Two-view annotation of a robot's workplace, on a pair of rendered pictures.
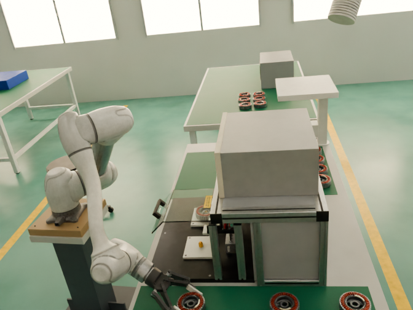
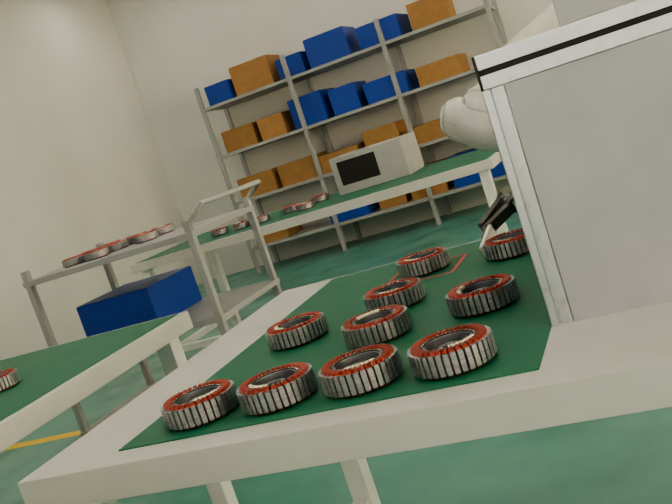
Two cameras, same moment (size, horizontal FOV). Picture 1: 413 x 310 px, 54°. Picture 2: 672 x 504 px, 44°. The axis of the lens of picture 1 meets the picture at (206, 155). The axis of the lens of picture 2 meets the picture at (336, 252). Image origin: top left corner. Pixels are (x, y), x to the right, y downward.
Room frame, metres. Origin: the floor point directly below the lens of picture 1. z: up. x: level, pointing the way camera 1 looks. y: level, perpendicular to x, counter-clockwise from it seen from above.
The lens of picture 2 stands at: (1.21, -1.52, 1.07)
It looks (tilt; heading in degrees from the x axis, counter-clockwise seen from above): 7 degrees down; 103
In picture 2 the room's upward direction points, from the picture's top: 18 degrees counter-clockwise
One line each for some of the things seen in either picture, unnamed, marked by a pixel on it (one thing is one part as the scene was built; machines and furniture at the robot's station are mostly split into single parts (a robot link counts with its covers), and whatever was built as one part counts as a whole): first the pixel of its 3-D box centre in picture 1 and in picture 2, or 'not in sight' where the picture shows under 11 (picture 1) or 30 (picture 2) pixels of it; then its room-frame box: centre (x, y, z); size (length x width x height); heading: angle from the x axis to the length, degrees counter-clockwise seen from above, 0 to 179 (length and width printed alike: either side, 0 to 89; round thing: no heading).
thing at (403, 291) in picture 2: not in sight; (393, 295); (0.95, -0.04, 0.77); 0.11 x 0.11 x 0.04
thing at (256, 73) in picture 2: not in sight; (258, 75); (-0.88, 6.84, 1.93); 0.42 x 0.40 x 0.29; 173
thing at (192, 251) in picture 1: (201, 247); not in sight; (1.51, 0.08, 0.78); 0.15 x 0.15 x 0.01; 80
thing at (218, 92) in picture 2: not in sight; (227, 91); (-1.26, 6.89, 1.88); 0.42 x 0.28 x 0.20; 79
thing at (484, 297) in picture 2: (284, 305); (482, 295); (1.12, -0.23, 0.77); 0.11 x 0.11 x 0.04
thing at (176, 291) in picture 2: not in sight; (175, 324); (-0.41, 1.97, 0.51); 1.01 x 0.60 x 1.01; 170
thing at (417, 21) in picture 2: not in sight; (432, 12); (0.96, 6.53, 1.90); 0.40 x 0.36 x 0.24; 82
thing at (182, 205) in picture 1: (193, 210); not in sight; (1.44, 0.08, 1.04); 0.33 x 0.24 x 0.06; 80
